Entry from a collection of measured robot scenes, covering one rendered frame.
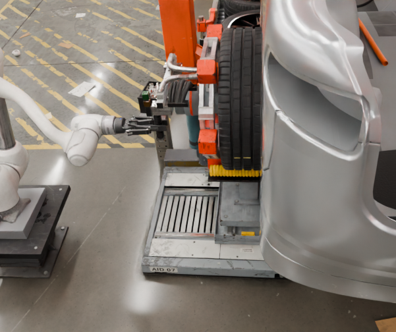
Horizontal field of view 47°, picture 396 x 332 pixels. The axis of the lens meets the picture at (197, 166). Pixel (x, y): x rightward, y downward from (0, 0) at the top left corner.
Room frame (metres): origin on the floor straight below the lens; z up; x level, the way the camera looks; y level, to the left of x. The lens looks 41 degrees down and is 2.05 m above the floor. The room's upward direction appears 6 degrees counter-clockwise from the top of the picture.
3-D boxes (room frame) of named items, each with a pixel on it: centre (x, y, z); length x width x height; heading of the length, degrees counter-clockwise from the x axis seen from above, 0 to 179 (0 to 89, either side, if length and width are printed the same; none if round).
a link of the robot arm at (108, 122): (1.76, 0.38, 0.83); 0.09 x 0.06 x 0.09; 170
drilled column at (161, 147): (2.52, 0.22, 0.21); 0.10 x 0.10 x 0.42; 80
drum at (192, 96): (1.86, -0.03, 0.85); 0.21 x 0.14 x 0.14; 80
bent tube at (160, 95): (1.77, 0.04, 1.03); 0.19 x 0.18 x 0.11; 80
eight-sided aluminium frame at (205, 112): (1.84, -0.10, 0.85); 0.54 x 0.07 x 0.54; 170
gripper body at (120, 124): (1.74, 0.31, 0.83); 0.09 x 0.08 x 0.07; 80
